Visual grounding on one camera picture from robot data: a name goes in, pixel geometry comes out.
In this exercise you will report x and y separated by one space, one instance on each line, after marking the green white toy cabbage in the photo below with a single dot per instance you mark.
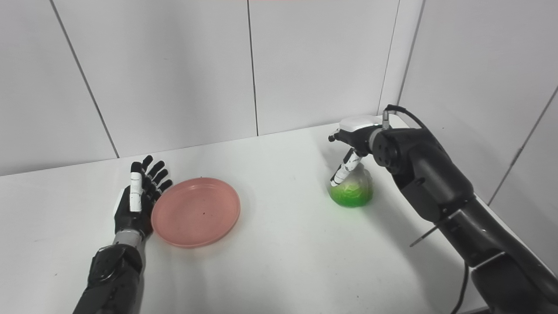
355 192

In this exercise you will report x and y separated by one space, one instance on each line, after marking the pink round plate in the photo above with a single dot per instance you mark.
196 212

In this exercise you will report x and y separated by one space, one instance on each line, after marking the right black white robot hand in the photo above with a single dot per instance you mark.
355 131

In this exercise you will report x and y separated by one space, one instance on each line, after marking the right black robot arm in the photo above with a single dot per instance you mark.
440 183

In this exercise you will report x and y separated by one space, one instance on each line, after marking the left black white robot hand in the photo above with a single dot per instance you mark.
135 205

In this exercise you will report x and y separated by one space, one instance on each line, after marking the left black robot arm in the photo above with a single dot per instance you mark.
111 274

